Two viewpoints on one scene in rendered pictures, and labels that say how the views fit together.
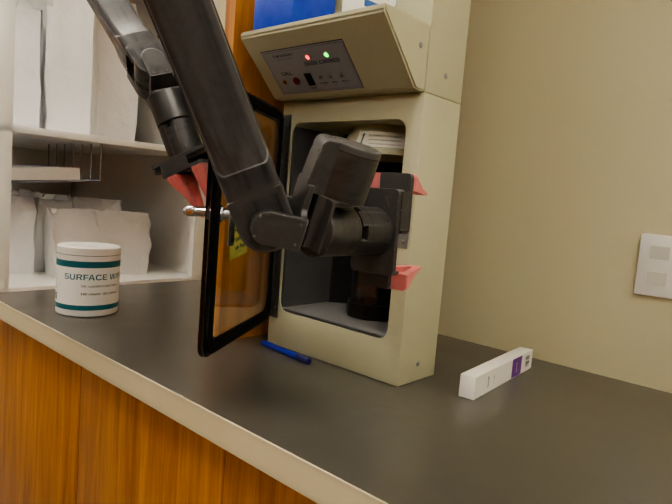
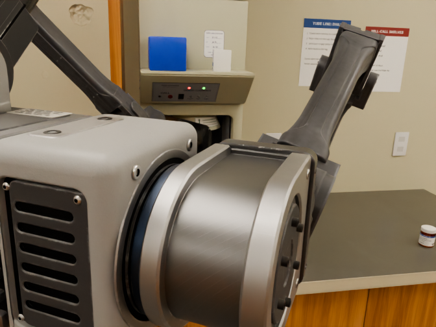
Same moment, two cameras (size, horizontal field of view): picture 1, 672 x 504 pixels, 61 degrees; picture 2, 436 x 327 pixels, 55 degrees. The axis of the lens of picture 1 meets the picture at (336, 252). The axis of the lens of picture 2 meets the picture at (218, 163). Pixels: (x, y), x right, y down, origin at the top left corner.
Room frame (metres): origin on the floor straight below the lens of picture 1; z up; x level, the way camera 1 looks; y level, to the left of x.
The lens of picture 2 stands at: (0.17, 0.98, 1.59)
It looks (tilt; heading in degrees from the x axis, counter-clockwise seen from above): 16 degrees down; 307
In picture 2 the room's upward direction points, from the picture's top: 2 degrees clockwise
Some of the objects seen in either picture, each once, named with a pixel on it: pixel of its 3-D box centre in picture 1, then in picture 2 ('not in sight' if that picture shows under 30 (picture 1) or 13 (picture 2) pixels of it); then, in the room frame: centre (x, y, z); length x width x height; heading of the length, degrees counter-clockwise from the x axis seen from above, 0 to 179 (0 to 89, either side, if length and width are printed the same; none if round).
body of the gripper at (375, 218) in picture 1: (363, 230); not in sight; (0.66, -0.03, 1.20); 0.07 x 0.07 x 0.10; 48
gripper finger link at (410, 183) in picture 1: (401, 203); not in sight; (0.72, -0.08, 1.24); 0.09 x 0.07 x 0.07; 138
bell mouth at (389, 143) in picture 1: (387, 143); (194, 117); (1.06, -0.08, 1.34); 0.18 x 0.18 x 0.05
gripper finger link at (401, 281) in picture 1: (397, 258); not in sight; (0.72, -0.08, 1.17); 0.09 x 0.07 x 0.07; 138
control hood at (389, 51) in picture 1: (326, 60); (196, 87); (0.96, 0.04, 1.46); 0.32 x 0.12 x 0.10; 48
